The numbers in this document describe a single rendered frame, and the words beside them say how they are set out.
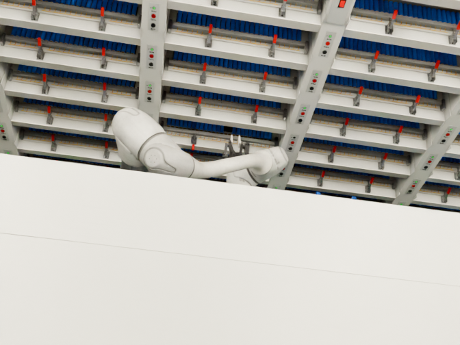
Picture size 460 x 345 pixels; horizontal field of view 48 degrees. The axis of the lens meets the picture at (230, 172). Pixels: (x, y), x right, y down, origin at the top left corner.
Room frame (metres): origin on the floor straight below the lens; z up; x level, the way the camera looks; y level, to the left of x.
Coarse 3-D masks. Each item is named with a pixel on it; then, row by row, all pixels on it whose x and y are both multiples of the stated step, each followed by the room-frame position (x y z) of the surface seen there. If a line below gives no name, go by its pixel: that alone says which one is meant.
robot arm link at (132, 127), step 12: (132, 108) 1.31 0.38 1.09; (120, 120) 1.24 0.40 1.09; (132, 120) 1.24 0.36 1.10; (144, 120) 1.25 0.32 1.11; (120, 132) 1.21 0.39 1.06; (132, 132) 1.20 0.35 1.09; (144, 132) 1.20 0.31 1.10; (156, 132) 1.21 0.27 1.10; (120, 144) 1.19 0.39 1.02; (132, 144) 1.17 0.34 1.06; (120, 156) 1.19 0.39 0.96; (132, 156) 1.16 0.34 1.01; (120, 168) 1.21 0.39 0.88; (132, 168) 1.18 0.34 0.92; (144, 168) 1.21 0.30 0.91
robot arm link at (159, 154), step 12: (144, 144) 1.16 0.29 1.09; (156, 144) 1.14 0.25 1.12; (168, 144) 1.17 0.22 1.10; (144, 156) 1.10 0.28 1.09; (156, 156) 1.10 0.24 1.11; (168, 156) 1.11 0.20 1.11; (180, 156) 1.15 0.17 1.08; (156, 168) 1.07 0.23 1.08; (168, 168) 1.09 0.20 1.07; (180, 168) 1.12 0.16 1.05; (192, 168) 1.18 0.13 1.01
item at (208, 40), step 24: (168, 24) 1.84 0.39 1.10; (192, 24) 1.86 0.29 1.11; (216, 24) 1.89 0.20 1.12; (240, 24) 1.92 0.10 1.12; (264, 24) 1.96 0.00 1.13; (168, 48) 1.76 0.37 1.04; (192, 48) 1.77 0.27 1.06; (216, 48) 1.79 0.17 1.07; (240, 48) 1.82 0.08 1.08; (264, 48) 1.86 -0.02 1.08; (288, 48) 1.89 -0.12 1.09
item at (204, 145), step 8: (160, 120) 1.86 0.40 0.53; (176, 136) 1.80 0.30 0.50; (272, 136) 1.94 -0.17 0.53; (280, 136) 1.91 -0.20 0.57; (184, 144) 1.77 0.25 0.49; (200, 144) 1.79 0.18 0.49; (208, 144) 1.80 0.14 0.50; (216, 144) 1.81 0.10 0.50; (224, 144) 1.82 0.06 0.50; (216, 152) 1.80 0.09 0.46
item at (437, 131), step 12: (456, 96) 1.97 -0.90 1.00; (456, 108) 1.93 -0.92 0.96; (456, 120) 1.94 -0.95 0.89; (432, 132) 1.98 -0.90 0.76; (456, 132) 1.94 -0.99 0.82; (432, 144) 1.93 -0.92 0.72; (420, 156) 1.95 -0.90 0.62; (432, 168) 1.94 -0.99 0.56; (408, 180) 1.93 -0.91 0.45; (396, 204) 1.94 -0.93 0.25; (408, 204) 1.94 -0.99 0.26
